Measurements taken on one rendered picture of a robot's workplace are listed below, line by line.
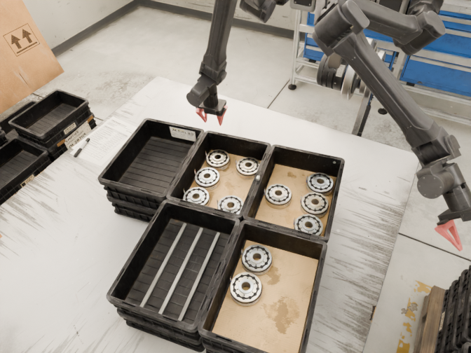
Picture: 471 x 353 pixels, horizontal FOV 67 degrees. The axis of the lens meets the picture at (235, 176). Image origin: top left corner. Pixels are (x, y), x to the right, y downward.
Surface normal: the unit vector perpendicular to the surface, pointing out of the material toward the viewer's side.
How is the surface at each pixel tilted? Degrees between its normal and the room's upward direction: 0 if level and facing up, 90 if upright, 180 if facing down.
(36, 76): 72
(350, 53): 87
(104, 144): 0
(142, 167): 0
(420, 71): 90
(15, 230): 0
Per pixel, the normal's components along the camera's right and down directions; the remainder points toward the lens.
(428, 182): -0.77, 0.24
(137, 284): -0.04, -0.66
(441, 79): -0.48, 0.66
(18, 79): 0.82, 0.13
